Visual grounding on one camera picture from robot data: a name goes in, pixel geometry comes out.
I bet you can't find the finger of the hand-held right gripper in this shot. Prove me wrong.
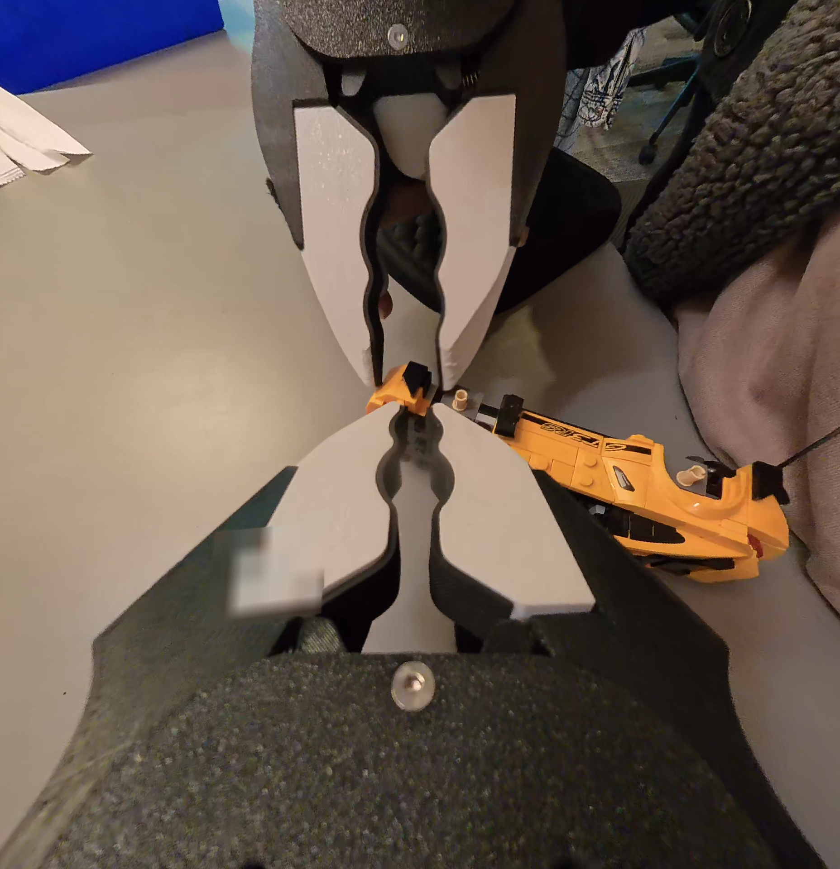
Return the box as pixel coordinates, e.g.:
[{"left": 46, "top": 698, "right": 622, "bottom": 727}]
[
  {"left": 427, "top": 93, "right": 518, "bottom": 392},
  {"left": 294, "top": 106, "right": 394, "bottom": 388}
]

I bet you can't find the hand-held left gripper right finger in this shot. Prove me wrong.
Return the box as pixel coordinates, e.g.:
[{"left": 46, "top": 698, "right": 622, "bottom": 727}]
[{"left": 427, "top": 408, "right": 597, "bottom": 619}]

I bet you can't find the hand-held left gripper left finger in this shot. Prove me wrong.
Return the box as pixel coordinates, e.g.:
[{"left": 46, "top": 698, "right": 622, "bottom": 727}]
[{"left": 275, "top": 405, "right": 418, "bottom": 601}]

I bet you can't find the orange lego car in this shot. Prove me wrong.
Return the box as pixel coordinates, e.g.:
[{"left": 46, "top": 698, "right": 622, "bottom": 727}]
[{"left": 366, "top": 360, "right": 792, "bottom": 582}]

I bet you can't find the large blue storage bin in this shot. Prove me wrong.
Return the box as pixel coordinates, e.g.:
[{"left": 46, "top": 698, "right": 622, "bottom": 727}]
[{"left": 0, "top": 0, "right": 228, "bottom": 96}]

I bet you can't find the patterned fabric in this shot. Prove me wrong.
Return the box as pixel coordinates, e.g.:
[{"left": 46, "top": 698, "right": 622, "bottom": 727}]
[{"left": 556, "top": 28, "right": 645, "bottom": 130}]

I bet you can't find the grey fleece jacket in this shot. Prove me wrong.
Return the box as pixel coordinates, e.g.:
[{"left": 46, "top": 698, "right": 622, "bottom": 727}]
[{"left": 624, "top": 0, "right": 840, "bottom": 306}]

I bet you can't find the pink shirt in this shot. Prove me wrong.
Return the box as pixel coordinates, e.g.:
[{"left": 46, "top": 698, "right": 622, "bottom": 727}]
[{"left": 676, "top": 245, "right": 840, "bottom": 625}]

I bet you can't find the pile of empty paper bags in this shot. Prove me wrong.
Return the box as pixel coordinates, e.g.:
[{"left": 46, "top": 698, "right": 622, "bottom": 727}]
[{"left": 0, "top": 75, "right": 92, "bottom": 188}]

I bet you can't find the black earphone with cable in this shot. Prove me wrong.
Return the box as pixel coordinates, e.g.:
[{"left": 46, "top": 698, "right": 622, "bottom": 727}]
[{"left": 780, "top": 415, "right": 840, "bottom": 469}]

